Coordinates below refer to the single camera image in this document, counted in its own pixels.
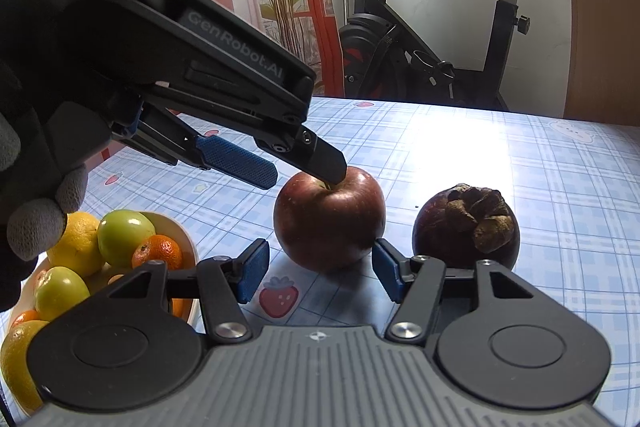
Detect small mandarin orange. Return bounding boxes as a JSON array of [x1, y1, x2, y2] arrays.
[[131, 234, 183, 270], [106, 274, 124, 286], [170, 298, 184, 319], [11, 309, 40, 329]]

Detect red apple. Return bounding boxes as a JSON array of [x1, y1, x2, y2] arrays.
[[273, 166, 386, 273]]

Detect green apple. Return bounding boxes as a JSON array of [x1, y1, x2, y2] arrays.
[[98, 209, 155, 269], [34, 267, 90, 321]]

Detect yellow lemon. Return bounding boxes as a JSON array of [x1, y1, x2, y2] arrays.
[[1, 320, 49, 415], [47, 211, 104, 277]]

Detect left gloved hand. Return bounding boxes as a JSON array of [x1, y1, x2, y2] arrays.
[[1, 64, 111, 311]]

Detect dark purple mangosteen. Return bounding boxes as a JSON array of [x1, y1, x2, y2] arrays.
[[412, 183, 520, 269]]

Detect black exercise bike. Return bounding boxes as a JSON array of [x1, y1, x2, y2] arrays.
[[319, 0, 572, 111]]

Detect beige round plate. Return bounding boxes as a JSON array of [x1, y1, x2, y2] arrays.
[[1, 209, 198, 416]]

